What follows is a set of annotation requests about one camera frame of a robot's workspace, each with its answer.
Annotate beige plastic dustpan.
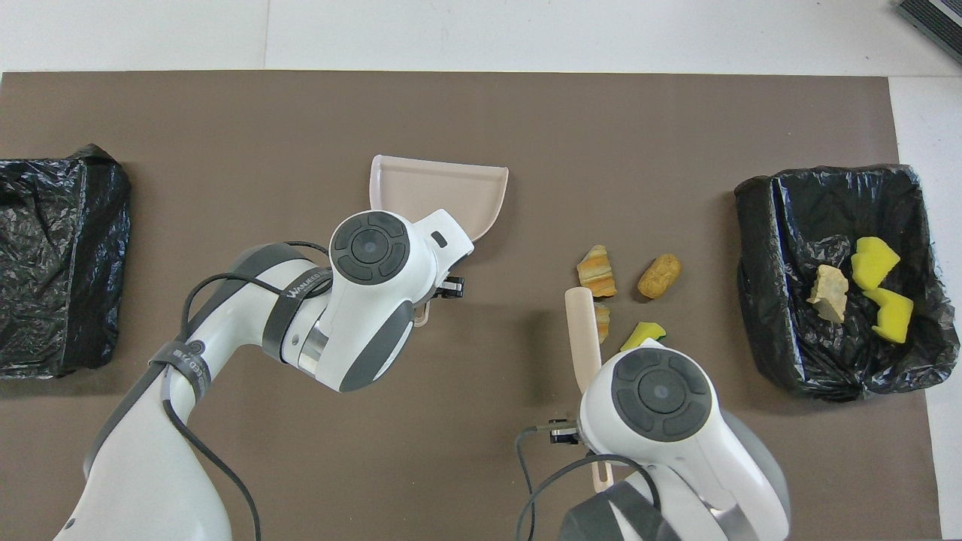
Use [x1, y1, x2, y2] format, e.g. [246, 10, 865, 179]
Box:
[369, 155, 510, 328]

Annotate beige brush black bristles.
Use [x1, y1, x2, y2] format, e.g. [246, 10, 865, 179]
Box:
[564, 286, 612, 494]

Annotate small yellow green sponge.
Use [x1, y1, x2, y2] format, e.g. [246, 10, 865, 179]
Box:
[620, 322, 667, 352]

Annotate golden brown bread roll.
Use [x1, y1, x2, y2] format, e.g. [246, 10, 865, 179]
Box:
[637, 253, 683, 300]

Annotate yellow sponge piece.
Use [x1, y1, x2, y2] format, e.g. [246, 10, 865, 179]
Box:
[851, 237, 901, 291]
[863, 288, 915, 345]

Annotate bin with black bag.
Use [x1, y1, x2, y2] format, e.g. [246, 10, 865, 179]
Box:
[734, 165, 960, 402]
[0, 144, 132, 379]

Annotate brown paper table mat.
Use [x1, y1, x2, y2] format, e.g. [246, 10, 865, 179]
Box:
[0, 71, 942, 541]

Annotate dark slatted vent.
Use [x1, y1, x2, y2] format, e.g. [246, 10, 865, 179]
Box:
[893, 0, 962, 65]

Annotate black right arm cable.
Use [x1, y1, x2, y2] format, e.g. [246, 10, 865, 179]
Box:
[514, 425, 664, 541]

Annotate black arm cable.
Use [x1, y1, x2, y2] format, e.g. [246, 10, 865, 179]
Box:
[160, 240, 333, 541]
[514, 425, 664, 541]

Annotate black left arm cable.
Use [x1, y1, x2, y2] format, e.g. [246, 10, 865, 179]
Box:
[160, 240, 333, 541]

